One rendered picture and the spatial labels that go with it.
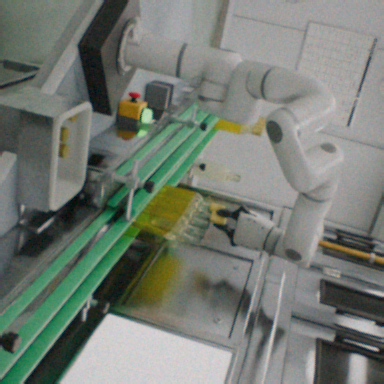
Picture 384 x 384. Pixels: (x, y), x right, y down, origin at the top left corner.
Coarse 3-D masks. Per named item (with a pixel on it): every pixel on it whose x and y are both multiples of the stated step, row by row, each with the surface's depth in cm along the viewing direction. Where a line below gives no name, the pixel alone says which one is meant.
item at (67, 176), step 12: (72, 108) 114; (84, 108) 118; (60, 120) 108; (84, 120) 123; (72, 132) 125; (84, 132) 125; (72, 144) 127; (84, 144) 126; (72, 156) 128; (84, 156) 128; (60, 168) 130; (72, 168) 130; (84, 168) 129; (60, 180) 130; (72, 180) 131; (60, 192) 125; (72, 192) 127; (60, 204) 121
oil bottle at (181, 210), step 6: (150, 204) 151; (156, 204) 152; (162, 204) 152; (168, 204) 153; (174, 204) 154; (168, 210) 150; (174, 210) 150; (180, 210) 151; (186, 210) 152; (186, 216) 150; (192, 216) 151
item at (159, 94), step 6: (150, 84) 189; (156, 84) 190; (162, 84) 191; (168, 84) 193; (150, 90) 190; (156, 90) 189; (162, 90) 189; (168, 90) 189; (150, 96) 191; (156, 96) 190; (162, 96) 190; (168, 96) 191; (150, 102) 192; (156, 102) 191; (162, 102) 191; (168, 102) 193; (162, 108) 192
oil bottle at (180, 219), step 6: (144, 210) 147; (150, 210) 148; (156, 210) 148; (162, 210) 149; (156, 216) 145; (162, 216) 146; (168, 216) 146; (174, 216) 147; (180, 216) 148; (180, 222) 145; (186, 222) 146; (186, 228) 146
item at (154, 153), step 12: (192, 108) 207; (168, 132) 175; (180, 132) 177; (156, 144) 163; (168, 144) 165; (180, 144) 169; (144, 156) 153; (156, 156) 154; (120, 168) 141; (132, 168) 143; (144, 168) 144; (156, 168) 148; (144, 180) 138
